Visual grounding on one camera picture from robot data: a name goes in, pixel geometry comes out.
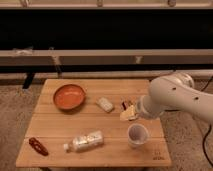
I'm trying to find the metal frame rail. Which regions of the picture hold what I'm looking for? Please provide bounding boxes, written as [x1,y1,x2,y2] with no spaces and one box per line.
[0,49,213,65]

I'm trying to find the white rectangular sponge block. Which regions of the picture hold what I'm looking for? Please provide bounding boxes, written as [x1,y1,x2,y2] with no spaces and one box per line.
[97,97,114,113]

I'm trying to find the orange bowl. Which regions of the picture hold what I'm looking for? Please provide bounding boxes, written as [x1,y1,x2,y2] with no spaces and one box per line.
[53,84,86,110]

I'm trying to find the clear plastic bottle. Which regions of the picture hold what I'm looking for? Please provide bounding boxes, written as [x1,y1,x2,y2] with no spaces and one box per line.
[63,131,104,152]

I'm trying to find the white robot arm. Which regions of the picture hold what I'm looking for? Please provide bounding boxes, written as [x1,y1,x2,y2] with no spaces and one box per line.
[120,73,213,124]

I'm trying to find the white paper cup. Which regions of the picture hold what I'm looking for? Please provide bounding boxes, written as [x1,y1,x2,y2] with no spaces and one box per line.
[127,123,149,148]

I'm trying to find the red chili pepper toy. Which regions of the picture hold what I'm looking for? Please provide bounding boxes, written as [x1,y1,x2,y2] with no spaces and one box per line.
[29,137,49,156]

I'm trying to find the black cable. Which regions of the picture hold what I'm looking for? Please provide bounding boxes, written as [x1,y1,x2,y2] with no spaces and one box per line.
[201,124,213,168]

